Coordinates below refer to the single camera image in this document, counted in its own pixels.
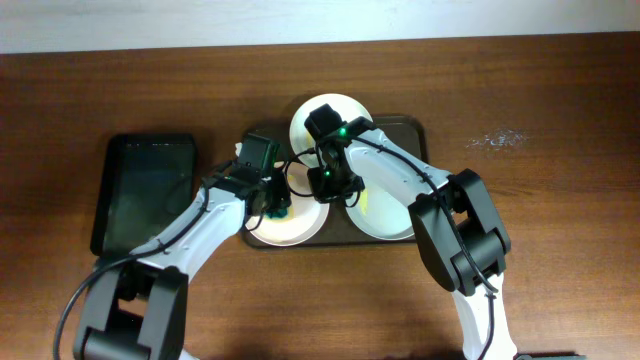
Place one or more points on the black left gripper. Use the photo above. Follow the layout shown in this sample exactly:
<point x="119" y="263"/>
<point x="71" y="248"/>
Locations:
<point x="275" y="203"/>

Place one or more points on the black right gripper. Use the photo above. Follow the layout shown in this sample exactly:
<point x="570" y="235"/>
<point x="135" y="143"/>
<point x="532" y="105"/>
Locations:
<point x="321" y="192"/>

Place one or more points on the green yellow sponge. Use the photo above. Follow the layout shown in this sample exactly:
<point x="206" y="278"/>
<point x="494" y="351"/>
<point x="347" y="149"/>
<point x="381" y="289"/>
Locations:
<point x="277" y="214"/>

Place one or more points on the pink plastic plate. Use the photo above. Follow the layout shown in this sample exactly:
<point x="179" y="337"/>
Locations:
<point x="303" y="219"/>

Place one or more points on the pale green plastic plate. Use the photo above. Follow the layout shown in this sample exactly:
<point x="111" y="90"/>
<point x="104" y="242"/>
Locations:
<point x="379" y="215"/>

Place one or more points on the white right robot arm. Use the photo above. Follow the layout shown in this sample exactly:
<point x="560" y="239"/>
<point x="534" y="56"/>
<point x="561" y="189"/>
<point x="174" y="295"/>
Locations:
<point x="462" y="240"/>

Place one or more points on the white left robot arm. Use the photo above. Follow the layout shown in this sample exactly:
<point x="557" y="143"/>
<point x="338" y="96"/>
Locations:
<point x="135" y="306"/>

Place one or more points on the dark brown serving tray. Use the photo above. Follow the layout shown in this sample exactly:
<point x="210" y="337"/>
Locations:
<point x="338" y="229"/>

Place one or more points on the small black tray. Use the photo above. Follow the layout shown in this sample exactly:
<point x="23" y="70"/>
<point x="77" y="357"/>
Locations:
<point x="147" y="181"/>

